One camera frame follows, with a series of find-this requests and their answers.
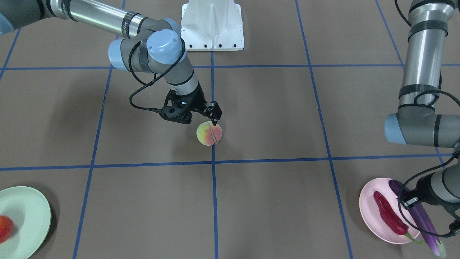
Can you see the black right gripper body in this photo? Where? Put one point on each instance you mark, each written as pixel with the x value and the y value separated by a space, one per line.
pixel 197 101

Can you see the yellow pink peach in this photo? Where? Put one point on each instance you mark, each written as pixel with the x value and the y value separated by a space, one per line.
pixel 209 134

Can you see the red pomegranate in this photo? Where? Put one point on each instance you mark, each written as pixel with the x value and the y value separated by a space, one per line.
pixel 6 228

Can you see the red chili pepper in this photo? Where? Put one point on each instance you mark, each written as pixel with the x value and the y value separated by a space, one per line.
pixel 390 218

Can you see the purple eggplant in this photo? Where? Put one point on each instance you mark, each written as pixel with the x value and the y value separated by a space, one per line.
pixel 422 221

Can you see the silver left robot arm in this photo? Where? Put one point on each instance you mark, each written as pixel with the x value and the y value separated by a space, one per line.
pixel 415 122

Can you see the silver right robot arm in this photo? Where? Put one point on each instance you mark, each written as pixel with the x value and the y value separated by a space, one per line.
pixel 149 49

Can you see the light green plate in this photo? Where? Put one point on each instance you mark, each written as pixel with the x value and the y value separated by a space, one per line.
pixel 30 212

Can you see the pink plate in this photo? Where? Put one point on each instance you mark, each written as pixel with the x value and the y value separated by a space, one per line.
pixel 371 215

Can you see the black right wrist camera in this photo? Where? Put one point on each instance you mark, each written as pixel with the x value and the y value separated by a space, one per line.
pixel 213 111

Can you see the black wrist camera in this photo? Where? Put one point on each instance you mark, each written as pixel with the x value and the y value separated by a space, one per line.
pixel 213 111
pixel 409 202

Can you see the white pedestal column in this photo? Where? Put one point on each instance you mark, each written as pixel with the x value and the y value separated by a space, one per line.
pixel 212 25

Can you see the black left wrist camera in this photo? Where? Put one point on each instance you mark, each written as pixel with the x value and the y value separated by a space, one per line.
pixel 409 202

